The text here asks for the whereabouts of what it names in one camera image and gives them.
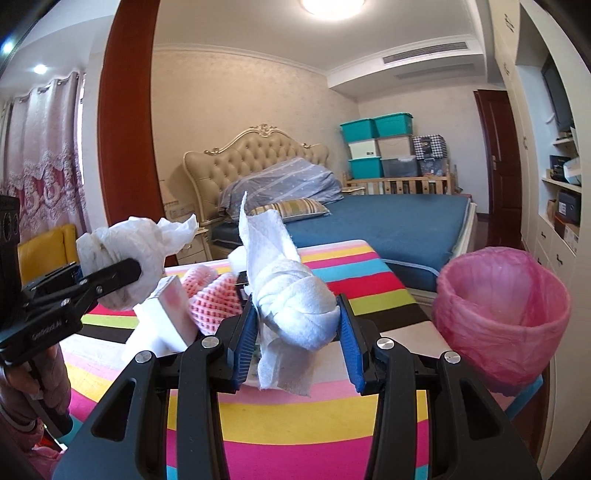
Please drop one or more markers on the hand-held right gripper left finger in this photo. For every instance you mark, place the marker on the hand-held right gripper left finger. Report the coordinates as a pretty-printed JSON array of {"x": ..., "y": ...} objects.
[{"x": 244, "y": 344}]

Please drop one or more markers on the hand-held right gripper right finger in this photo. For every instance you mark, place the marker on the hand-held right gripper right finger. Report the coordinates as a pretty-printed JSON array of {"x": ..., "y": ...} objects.
[{"x": 352, "y": 350}]

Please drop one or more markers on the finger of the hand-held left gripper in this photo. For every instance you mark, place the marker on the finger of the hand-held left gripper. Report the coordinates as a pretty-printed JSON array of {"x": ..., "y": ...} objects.
[{"x": 111, "y": 277}]

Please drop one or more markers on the stained white tissue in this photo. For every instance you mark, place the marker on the stained white tissue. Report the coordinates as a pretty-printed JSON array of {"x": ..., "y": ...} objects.
[{"x": 129, "y": 240}]

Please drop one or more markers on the twisted white paper towel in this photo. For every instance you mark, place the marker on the twisted white paper towel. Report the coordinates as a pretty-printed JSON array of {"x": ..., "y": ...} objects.
[{"x": 295, "y": 295}]

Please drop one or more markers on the trash bin with pink bag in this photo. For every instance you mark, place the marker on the trash bin with pink bag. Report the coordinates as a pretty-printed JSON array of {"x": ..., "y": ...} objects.
[{"x": 466, "y": 332}]

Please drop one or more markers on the person's left hand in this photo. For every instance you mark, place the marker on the person's left hand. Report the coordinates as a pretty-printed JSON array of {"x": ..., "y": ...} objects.
[{"x": 23, "y": 383}]

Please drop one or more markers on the pink foam fruit net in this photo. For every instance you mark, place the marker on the pink foam fruit net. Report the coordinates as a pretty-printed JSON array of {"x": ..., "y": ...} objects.
[{"x": 212, "y": 300}]

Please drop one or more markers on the white foam block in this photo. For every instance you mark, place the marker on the white foam block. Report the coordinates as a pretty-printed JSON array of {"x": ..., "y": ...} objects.
[{"x": 161, "y": 318}]

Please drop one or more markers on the yellow chair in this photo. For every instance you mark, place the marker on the yellow chair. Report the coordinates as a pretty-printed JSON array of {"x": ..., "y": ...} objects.
[{"x": 41, "y": 249}]

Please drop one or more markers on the striped colourful cloth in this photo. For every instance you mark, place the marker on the striped colourful cloth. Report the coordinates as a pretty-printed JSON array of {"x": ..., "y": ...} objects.
[{"x": 300, "y": 415}]

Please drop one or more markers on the cream nightstand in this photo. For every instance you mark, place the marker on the cream nightstand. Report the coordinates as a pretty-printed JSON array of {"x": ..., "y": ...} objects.
[{"x": 194, "y": 251}]

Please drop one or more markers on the cardboard box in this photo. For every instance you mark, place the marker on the cardboard box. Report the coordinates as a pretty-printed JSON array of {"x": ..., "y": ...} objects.
[{"x": 173, "y": 196}]

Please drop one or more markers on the person's pink quilted clothing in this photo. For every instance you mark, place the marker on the person's pink quilted clothing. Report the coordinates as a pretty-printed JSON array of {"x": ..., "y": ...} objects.
[{"x": 23, "y": 438}]

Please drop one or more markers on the bed with blue sheet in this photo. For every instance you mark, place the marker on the bed with blue sheet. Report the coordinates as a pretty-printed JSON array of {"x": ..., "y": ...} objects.
[{"x": 392, "y": 226}]

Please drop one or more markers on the pink lace curtain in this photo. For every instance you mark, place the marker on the pink lace curtain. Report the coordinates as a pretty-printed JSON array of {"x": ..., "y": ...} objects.
[{"x": 41, "y": 152}]

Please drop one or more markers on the striped pillow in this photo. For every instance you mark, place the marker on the striped pillow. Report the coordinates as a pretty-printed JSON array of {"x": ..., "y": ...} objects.
[{"x": 295, "y": 208}]

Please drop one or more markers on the brown wooden door panel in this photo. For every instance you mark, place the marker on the brown wooden door panel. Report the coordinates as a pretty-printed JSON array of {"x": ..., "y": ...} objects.
[{"x": 129, "y": 115}]

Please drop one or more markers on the grey-blue folded quilt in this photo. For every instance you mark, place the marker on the grey-blue folded quilt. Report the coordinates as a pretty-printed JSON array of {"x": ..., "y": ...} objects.
[{"x": 295, "y": 184}]

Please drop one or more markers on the teal storage box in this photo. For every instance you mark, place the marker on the teal storage box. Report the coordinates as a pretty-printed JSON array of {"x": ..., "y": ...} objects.
[
  {"x": 358, "y": 130},
  {"x": 392, "y": 124},
  {"x": 364, "y": 168}
]

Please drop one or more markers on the beige tufted headboard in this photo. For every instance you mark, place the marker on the beige tufted headboard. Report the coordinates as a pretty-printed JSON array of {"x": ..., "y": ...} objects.
[{"x": 258, "y": 157}]

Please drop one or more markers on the clear grey storage box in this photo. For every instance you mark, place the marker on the clear grey storage box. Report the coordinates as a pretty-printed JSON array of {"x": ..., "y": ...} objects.
[{"x": 399, "y": 167}]

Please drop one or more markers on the dark storage bag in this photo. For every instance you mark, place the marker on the dark storage bag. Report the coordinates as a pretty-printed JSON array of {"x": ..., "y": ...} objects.
[{"x": 433, "y": 167}]

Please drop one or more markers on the white storage box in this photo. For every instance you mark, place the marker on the white storage box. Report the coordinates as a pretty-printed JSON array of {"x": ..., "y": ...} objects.
[{"x": 363, "y": 148}]

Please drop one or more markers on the beige storage box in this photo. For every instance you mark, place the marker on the beige storage box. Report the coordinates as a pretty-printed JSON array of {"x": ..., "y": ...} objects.
[{"x": 395, "y": 146}]

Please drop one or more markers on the checkered black white bag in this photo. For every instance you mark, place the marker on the checkered black white bag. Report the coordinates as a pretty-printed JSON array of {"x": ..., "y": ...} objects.
[{"x": 429, "y": 146}]

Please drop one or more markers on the dark brown door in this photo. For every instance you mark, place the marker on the dark brown door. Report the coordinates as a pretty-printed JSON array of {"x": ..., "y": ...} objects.
[{"x": 496, "y": 157}]

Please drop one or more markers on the cream wardrobe shelf unit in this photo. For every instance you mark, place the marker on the cream wardrobe shelf unit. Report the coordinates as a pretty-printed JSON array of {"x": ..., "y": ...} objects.
[{"x": 531, "y": 184}]

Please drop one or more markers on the small black safe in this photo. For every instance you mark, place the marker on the small black safe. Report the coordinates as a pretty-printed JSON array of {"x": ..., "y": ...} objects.
[{"x": 568, "y": 203}]

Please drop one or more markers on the black box on shelf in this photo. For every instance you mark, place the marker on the black box on shelf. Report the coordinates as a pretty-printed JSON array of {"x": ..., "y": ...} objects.
[{"x": 559, "y": 167}]

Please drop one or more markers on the ceiling air vent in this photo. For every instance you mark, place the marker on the ceiling air vent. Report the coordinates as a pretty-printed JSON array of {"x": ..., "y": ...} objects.
[{"x": 425, "y": 52}]

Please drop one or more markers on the black television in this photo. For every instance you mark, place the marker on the black television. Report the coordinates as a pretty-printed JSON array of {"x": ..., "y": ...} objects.
[{"x": 556, "y": 97}]

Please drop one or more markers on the round ceiling lamp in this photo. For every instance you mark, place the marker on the round ceiling lamp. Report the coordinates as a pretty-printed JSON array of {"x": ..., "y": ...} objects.
[{"x": 332, "y": 4}]

